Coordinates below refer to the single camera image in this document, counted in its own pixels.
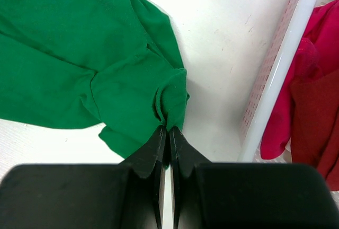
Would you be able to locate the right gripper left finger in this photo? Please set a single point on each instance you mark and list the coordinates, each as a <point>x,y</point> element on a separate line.
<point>125,195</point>

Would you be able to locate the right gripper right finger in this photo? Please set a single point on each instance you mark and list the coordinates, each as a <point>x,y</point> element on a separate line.
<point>207,194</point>

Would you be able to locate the green t shirt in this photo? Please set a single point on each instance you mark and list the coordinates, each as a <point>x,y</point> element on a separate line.
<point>72,64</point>

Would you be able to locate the red t shirt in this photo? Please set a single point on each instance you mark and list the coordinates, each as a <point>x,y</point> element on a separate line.
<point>314,138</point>

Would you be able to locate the white plastic basket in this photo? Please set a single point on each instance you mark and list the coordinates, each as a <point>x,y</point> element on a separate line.
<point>274,67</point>

